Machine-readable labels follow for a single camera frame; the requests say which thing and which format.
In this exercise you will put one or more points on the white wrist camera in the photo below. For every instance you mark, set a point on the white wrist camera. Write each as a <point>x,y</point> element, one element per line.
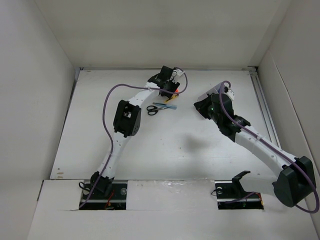
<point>177,73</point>
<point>229,92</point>

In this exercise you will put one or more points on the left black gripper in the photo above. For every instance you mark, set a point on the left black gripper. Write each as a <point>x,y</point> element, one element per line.
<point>174,85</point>

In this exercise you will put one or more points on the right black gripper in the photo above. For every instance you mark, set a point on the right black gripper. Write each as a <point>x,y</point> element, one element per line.
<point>202,105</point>

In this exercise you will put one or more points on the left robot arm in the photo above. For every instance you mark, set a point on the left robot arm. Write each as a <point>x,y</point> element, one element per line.
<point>126,123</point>

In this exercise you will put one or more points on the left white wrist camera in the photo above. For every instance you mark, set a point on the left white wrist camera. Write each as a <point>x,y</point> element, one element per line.
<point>177,73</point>

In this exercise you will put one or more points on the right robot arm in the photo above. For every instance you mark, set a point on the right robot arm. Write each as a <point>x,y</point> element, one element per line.
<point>295,175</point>

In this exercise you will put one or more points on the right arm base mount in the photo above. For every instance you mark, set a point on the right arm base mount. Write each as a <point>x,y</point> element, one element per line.
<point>230,195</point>

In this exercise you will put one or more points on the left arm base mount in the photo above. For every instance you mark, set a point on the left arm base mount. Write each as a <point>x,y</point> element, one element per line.
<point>116,198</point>

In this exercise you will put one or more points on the white three-compartment container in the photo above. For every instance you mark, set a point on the white three-compartment container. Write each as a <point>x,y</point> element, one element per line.
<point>213,90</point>

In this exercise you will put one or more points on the black handled scissors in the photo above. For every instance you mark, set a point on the black handled scissors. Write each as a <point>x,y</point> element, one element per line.
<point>152,110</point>

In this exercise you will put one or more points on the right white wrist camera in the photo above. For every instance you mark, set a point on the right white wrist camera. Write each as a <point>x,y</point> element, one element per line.
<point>229,92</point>

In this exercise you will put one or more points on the aluminium side rail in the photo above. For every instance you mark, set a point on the aluminium side rail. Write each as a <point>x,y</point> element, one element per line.
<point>263,126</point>

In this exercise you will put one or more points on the yellow utility knife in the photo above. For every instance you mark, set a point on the yellow utility knife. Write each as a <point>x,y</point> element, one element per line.
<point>172,98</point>

